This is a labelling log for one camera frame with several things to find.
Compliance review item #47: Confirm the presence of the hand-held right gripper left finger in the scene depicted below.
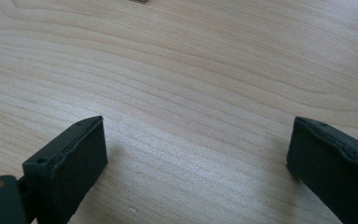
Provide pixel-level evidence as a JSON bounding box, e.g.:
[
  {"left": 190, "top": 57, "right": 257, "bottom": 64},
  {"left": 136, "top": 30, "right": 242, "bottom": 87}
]
[{"left": 22, "top": 115, "right": 109, "bottom": 224}]

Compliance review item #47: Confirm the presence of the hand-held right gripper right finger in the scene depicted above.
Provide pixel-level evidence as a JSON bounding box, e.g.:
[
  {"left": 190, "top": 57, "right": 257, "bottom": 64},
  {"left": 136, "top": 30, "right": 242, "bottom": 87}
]
[{"left": 285, "top": 116, "right": 358, "bottom": 224}]

